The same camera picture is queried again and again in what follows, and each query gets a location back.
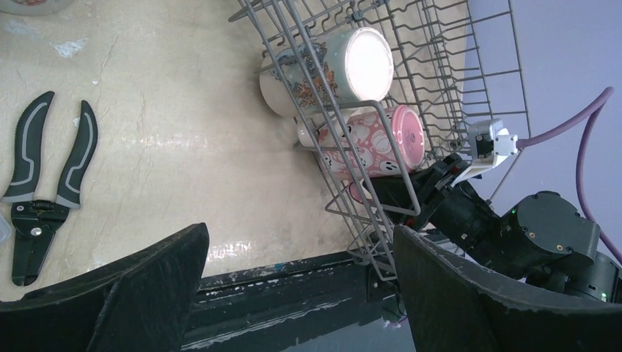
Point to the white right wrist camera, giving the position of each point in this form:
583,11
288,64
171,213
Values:
490,144

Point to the pink ghost pattern mug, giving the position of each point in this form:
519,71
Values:
372,145

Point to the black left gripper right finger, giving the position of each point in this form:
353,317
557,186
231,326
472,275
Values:
454,304

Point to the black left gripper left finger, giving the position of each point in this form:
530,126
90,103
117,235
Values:
141,302

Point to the clear plastic screw box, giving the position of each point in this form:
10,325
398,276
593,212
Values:
5,229

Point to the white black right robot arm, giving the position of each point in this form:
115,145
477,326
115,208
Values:
542,239

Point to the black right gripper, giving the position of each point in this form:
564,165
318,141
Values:
429,197

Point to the grey wire dish rack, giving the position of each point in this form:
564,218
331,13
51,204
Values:
395,101

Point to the tall cream seahorse cup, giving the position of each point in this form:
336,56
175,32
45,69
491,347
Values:
348,66

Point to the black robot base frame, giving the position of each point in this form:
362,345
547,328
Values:
278,306

